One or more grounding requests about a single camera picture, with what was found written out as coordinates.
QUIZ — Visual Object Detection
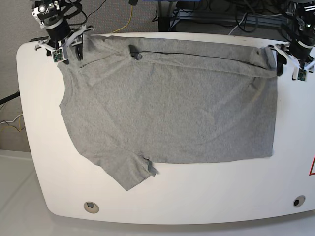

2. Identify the yellow cable on floor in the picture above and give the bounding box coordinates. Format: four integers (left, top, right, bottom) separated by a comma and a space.
113, 4, 134, 34

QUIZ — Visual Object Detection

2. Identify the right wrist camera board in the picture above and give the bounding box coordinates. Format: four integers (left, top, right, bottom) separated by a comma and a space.
52, 49, 64, 63

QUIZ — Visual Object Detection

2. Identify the white cable at left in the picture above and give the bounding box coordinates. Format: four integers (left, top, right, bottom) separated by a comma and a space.
0, 114, 24, 132

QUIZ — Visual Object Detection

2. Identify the left table grommet hole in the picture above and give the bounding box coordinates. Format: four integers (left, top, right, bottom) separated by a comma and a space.
84, 202, 99, 214

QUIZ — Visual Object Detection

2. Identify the red triangle sticker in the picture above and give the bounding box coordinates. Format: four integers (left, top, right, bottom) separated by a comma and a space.
309, 157, 315, 176

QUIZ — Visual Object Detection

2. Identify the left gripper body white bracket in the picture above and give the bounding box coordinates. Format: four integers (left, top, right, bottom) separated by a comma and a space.
268, 40, 315, 76

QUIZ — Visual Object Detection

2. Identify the right table grommet hole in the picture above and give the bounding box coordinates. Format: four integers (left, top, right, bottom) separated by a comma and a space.
293, 195, 306, 207

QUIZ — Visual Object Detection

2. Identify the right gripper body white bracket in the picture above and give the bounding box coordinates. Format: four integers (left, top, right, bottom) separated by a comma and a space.
34, 21, 94, 63

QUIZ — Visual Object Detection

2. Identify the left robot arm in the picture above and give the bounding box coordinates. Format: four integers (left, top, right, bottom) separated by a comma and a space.
269, 0, 315, 81

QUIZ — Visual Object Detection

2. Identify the grey T-shirt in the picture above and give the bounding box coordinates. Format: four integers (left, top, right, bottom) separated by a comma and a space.
58, 36, 278, 190

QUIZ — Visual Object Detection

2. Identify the black bar behind table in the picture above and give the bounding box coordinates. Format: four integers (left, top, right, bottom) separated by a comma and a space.
29, 36, 49, 42

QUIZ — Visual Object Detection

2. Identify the table grommet hole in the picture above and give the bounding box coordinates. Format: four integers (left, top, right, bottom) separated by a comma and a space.
293, 195, 306, 207
84, 202, 99, 214

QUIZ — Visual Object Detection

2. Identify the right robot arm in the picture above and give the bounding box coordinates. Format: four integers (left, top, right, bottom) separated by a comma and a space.
31, 0, 94, 64

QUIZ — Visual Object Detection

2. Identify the black table leg stand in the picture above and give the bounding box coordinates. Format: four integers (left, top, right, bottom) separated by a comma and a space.
154, 0, 177, 32

